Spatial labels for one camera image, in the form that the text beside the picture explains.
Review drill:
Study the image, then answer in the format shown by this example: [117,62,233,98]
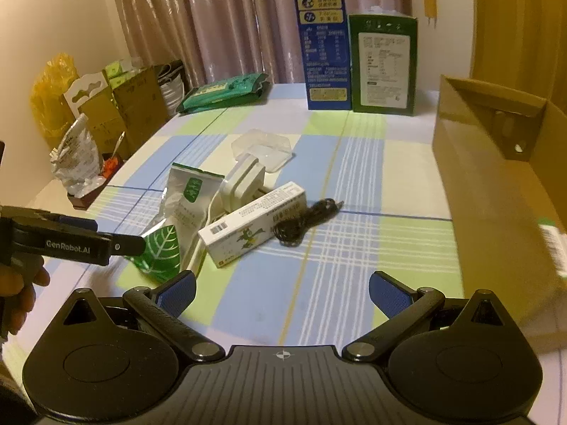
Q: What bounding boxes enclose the white green sachet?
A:
[153,163,224,235]

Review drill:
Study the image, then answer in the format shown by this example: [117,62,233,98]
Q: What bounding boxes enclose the clear plastic box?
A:
[231,128,294,172]

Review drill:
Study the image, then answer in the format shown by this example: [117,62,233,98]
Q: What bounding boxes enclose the crumpled white plastic bag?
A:
[50,113,107,198]

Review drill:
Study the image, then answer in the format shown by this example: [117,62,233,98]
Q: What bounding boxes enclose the white square night light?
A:
[219,153,266,213]

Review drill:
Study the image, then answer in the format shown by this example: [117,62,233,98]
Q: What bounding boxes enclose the cardboard box with white top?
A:
[62,70,129,160]

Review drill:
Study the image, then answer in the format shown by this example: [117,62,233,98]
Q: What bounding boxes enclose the wooden door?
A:
[470,0,567,102]

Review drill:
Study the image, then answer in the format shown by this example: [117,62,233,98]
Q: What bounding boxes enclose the black cable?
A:
[273,198,345,246]

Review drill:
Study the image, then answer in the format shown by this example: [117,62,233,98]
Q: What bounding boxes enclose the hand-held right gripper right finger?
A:
[342,270,521,363]

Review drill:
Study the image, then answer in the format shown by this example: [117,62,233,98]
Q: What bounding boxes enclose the tall green carton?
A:
[348,12,418,117]

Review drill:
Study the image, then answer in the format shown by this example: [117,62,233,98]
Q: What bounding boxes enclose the green tissue packs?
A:
[104,58,147,89]

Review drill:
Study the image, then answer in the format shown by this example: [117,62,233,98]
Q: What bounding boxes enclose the yellow plastic bag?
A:
[30,53,80,151]

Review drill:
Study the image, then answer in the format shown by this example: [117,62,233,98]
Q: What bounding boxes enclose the plain brown cardboard box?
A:
[111,66,171,151]

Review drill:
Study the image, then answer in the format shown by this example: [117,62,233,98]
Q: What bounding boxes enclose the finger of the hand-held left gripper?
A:
[111,232,147,258]
[57,214,99,232]

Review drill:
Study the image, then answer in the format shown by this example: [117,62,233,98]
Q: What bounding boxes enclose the long white medicine box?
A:
[198,181,307,267]

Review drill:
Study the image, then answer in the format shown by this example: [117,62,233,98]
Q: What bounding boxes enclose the green leaf print packet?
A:
[126,225,183,283]

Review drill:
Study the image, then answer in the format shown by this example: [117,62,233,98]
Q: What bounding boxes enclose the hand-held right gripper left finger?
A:
[49,269,226,364]

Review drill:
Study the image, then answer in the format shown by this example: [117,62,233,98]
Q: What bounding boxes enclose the white plastic bucket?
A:
[157,59,184,118]

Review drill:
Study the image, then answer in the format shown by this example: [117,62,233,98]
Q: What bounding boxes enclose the person's left hand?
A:
[0,266,51,338]

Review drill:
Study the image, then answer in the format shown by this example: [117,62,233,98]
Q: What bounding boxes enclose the pink-brown curtain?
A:
[106,0,412,85]

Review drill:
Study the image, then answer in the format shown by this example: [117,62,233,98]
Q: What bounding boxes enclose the tall blue carton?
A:
[291,0,353,111]

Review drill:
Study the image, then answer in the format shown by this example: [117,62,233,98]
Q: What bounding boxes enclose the green wet wipes pack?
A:
[176,73,270,114]

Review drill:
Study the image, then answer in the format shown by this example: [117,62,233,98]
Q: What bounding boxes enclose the desktop with checked tablecloth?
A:
[0,82,466,350]

